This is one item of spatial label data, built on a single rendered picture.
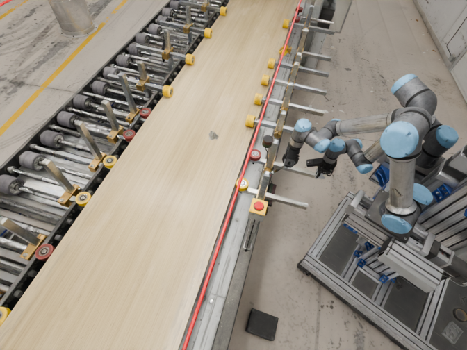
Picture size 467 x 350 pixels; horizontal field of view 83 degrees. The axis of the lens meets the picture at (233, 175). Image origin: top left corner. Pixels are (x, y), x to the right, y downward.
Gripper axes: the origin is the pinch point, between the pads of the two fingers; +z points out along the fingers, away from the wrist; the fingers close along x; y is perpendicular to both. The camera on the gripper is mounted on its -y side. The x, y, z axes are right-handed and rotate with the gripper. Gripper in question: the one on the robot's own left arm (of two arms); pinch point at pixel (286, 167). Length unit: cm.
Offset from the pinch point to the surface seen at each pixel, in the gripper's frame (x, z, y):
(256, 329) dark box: -13, 86, -79
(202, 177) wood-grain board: 47, 10, -17
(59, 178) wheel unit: 117, -1, -49
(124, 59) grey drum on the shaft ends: 159, 19, 83
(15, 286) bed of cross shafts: 112, 15, -102
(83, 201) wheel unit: 104, 9, -54
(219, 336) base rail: 11, 28, -92
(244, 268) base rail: 8, 29, -56
